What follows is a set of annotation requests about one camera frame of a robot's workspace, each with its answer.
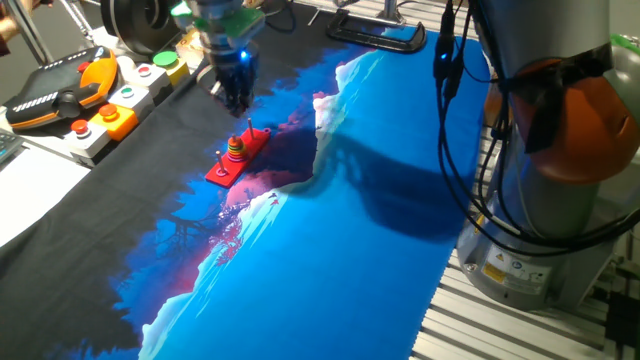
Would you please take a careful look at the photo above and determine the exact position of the thin aluminium frame strut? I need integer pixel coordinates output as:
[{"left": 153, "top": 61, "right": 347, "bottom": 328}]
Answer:
[{"left": 57, "top": 0, "right": 96, "bottom": 46}]

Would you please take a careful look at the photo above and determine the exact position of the person hand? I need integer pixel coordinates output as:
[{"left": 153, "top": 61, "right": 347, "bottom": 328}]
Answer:
[{"left": 0, "top": 0, "right": 54, "bottom": 45}]

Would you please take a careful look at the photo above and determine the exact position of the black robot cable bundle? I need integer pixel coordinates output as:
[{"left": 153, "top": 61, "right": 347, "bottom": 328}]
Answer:
[{"left": 430, "top": 0, "right": 640, "bottom": 251}]

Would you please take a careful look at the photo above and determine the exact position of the red Hanoi base with pegs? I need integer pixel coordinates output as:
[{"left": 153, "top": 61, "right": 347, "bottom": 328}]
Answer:
[{"left": 204, "top": 117, "right": 273, "bottom": 189}]

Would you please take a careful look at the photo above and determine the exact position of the metal stand foot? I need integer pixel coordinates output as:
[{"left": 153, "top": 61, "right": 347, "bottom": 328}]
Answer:
[{"left": 377, "top": 0, "right": 407, "bottom": 26}]

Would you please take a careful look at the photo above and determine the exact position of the black C clamp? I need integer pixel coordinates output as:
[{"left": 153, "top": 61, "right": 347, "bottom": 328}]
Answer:
[{"left": 325, "top": 8, "right": 429, "bottom": 55}]

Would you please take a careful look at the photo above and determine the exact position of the yellow box green mushroom button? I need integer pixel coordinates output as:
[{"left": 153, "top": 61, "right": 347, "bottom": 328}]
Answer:
[{"left": 152, "top": 49, "right": 191, "bottom": 87}]

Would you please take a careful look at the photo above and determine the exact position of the small printed yellowish carton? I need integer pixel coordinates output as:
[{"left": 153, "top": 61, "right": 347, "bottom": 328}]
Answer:
[{"left": 175, "top": 28, "right": 207, "bottom": 67}]

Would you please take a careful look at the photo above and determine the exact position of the black orange teach pendant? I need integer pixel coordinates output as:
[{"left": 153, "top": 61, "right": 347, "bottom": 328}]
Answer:
[{"left": 3, "top": 45, "right": 120, "bottom": 132}]

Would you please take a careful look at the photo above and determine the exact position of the white rounded plastic object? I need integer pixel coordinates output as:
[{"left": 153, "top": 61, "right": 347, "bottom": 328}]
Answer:
[{"left": 115, "top": 54, "right": 137, "bottom": 76}]

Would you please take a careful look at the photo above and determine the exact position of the white desk sheet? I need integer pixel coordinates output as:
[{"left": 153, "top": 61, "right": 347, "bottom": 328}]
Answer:
[{"left": 0, "top": 144, "right": 91, "bottom": 249}]

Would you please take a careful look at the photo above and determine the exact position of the orange box orange button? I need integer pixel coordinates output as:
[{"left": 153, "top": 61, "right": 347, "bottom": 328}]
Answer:
[{"left": 88, "top": 103, "right": 140, "bottom": 143}]

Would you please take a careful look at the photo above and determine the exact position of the white box green button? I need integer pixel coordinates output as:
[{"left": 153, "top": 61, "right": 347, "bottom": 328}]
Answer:
[{"left": 107, "top": 83, "right": 155, "bottom": 121}]

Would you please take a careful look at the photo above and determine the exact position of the black computer keyboard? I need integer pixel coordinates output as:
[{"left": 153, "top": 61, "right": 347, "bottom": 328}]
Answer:
[{"left": 0, "top": 128, "right": 25, "bottom": 165}]

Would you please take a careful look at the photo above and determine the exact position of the aluminium frame post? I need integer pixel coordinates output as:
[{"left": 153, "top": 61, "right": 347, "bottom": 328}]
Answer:
[{"left": 2, "top": 0, "right": 54, "bottom": 66}]

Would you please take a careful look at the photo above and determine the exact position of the blue black landscape print cloth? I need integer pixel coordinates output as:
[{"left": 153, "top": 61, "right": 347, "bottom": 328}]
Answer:
[{"left": 0, "top": 0, "right": 491, "bottom": 360}]

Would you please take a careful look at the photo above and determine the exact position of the black filament spool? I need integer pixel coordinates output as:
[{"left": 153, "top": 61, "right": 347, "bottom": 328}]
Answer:
[{"left": 99, "top": 0, "right": 184, "bottom": 56}]

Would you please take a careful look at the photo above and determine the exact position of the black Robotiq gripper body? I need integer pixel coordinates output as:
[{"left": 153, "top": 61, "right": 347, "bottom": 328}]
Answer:
[{"left": 214, "top": 44, "right": 261, "bottom": 95}]

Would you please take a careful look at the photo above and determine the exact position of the white box small red button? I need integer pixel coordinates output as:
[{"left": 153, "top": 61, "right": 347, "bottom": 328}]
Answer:
[{"left": 123, "top": 62, "right": 174, "bottom": 99}]

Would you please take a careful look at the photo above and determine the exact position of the white box red mushroom button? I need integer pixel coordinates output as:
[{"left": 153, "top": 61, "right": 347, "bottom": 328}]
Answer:
[{"left": 63, "top": 118, "right": 112, "bottom": 166}]

